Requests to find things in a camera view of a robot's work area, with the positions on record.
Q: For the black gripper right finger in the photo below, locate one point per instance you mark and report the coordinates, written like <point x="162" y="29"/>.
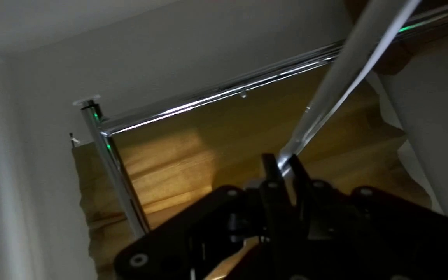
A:
<point x="300" y="180"/>

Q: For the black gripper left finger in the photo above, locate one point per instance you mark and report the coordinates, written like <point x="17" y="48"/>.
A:
<point x="272" y="180"/>

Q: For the white plastic clothes hanger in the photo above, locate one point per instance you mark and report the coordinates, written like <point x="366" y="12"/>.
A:
<point x="349" y="67"/>

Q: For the wide mustard curtain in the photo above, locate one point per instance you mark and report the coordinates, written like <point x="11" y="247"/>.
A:
<point x="182" y="155"/>

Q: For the chrome garment rack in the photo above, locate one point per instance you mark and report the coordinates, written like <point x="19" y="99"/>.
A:
<point x="209" y="101"/>

